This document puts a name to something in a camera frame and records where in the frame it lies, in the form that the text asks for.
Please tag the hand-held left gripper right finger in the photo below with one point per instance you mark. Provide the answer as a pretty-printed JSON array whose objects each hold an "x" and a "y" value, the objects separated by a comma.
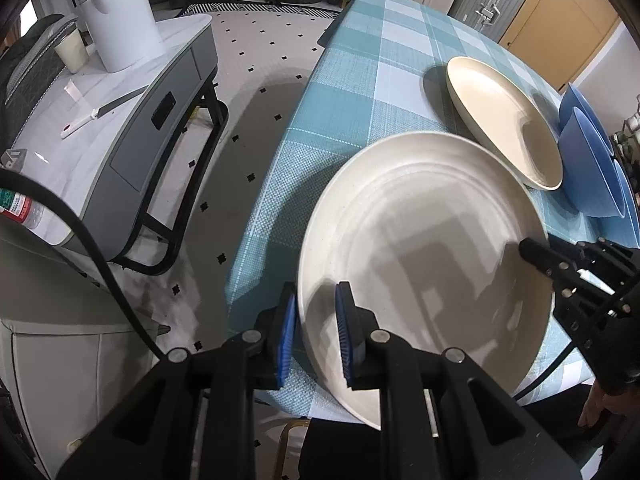
[{"x": 344, "y": 340}]

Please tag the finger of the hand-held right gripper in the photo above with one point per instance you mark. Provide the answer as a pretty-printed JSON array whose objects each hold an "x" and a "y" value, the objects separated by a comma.
[
  {"x": 607, "y": 255},
  {"x": 537, "y": 255}
]

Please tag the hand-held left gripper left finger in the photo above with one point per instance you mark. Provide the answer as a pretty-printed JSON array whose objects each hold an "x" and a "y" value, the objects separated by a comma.
[{"x": 286, "y": 340}]

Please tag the blue bowl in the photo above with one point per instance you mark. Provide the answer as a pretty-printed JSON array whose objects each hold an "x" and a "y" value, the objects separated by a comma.
[
  {"x": 582, "y": 105},
  {"x": 590, "y": 170},
  {"x": 631, "y": 210}
]

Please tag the cream round plate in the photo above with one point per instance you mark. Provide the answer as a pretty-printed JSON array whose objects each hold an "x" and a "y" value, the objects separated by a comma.
[
  {"x": 500, "y": 110},
  {"x": 400, "y": 260}
]

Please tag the person's right hand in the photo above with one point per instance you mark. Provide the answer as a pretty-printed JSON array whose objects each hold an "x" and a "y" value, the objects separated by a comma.
[{"x": 595, "y": 407}]

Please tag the teal checkered tablecloth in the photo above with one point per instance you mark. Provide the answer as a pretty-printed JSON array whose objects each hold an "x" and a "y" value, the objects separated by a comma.
[{"x": 350, "y": 110}]

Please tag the tan wooden door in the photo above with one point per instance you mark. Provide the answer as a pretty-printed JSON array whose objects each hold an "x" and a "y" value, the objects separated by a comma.
[{"x": 565, "y": 15}]

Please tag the grey white side table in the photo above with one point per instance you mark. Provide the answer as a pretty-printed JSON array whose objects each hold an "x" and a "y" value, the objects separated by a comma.
[{"x": 165, "y": 125}]

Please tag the clear plastic bottle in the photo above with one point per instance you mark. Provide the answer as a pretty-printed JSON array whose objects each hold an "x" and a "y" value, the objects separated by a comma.
[{"x": 20, "y": 207}]

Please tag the black white striped rug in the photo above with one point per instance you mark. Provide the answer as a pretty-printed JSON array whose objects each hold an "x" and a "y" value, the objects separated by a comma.
[{"x": 260, "y": 9}]

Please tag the cream cup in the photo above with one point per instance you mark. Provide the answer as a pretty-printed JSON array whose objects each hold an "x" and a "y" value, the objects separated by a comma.
[{"x": 72, "y": 52}]

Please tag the white cylindrical appliance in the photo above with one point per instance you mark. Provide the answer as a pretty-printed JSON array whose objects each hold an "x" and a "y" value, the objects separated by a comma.
[{"x": 125, "y": 20}]

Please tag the dark grey quilted bag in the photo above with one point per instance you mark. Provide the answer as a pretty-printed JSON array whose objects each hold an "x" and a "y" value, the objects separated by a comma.
[{"x": 35, "y": 70}]

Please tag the gold metal chair frame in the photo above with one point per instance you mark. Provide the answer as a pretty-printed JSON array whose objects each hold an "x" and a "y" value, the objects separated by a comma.
[{"x": 282, "y": 445}]

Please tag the grey metal bracket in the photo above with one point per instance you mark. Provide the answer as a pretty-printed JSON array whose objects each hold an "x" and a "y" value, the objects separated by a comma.
[{"x": 12, "y": 157}]

